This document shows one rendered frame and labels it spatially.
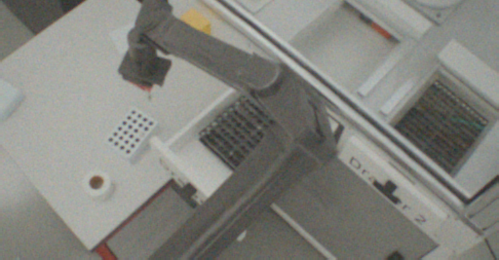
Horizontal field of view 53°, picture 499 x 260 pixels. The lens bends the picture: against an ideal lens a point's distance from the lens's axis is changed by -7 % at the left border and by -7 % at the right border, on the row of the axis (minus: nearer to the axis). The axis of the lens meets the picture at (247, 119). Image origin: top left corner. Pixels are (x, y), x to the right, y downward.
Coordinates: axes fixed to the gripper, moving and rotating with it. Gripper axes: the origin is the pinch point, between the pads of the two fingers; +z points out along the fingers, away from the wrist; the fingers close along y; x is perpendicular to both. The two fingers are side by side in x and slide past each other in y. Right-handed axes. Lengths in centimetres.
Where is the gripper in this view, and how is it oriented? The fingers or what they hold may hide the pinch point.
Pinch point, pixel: (147, 88)
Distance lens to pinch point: 121.1
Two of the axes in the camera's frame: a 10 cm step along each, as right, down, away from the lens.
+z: -1.0, 4.6, 8.8
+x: -2.8, 8.4, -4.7
